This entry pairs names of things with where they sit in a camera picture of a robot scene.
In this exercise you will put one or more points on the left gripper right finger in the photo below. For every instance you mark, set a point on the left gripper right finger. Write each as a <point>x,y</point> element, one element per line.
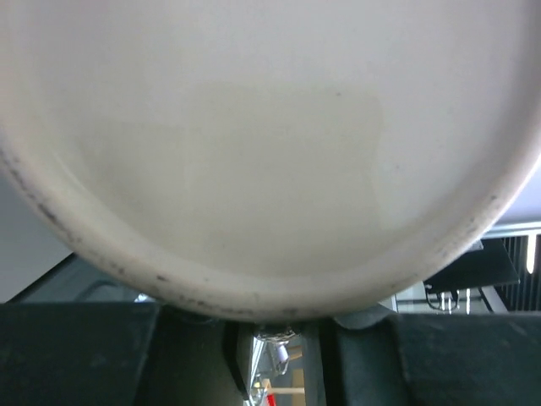
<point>380,357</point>

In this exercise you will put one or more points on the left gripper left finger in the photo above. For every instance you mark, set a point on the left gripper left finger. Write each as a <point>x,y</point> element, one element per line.
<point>120,354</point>

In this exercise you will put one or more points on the beige patterned mug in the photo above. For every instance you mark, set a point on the beige patterned mug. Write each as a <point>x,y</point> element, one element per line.
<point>270,160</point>

